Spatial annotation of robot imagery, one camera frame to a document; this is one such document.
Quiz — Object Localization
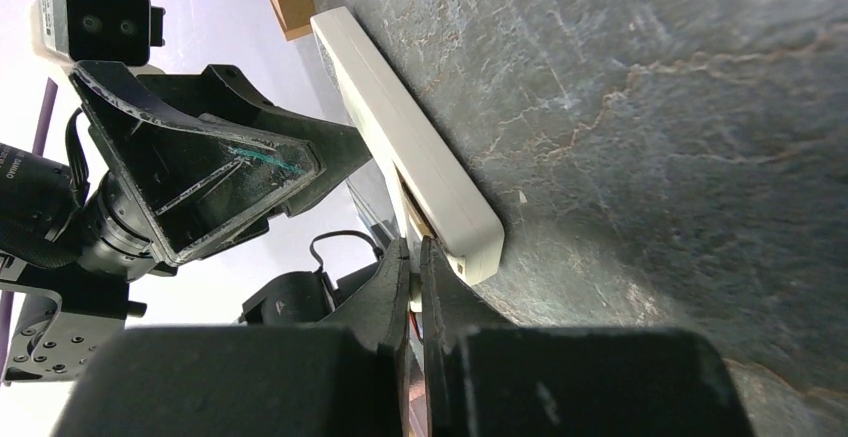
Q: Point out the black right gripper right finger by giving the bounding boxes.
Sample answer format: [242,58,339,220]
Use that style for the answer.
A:
[420,239,754,436]

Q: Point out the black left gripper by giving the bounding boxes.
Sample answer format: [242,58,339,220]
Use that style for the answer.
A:
[62,61,372,282]

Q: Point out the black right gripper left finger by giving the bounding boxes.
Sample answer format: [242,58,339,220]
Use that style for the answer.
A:
[53,239,410,436]

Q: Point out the white remote control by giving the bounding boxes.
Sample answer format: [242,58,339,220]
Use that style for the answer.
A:
[311,7,505,286]

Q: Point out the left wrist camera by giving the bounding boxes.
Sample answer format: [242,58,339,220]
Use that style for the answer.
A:
[37,0,166,67]

